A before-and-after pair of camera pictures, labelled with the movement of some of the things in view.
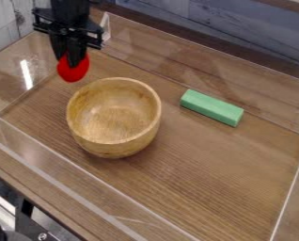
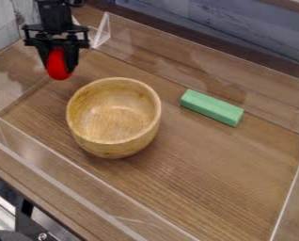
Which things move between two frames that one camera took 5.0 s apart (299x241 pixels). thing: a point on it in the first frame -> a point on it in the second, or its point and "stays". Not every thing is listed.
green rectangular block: (210, 107) stays
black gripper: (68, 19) -> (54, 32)
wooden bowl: (113, 115) stays
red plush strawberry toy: (73, 73) -> (56, 64)
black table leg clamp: (25, 224) stays
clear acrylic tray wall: (100, 211) stays
